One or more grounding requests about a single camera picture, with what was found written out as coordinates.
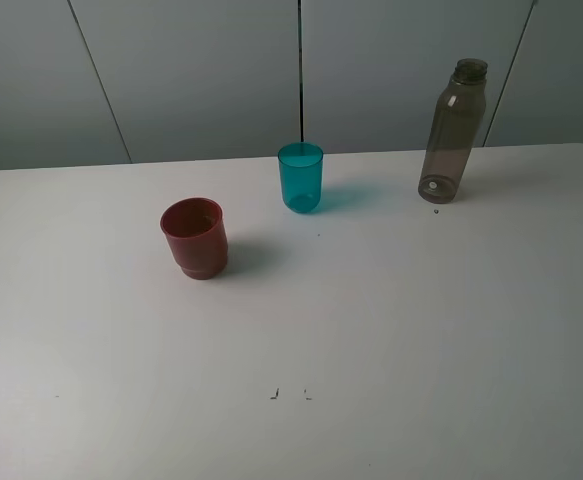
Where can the red plastic cup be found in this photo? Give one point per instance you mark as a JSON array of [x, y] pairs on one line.
[[195, 232]]

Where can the smoky transparent plastic bottle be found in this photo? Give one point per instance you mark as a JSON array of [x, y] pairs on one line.
[[457, 118]]

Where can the teal transparent plastic cup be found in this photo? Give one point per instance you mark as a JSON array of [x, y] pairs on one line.
[[300, 167]]

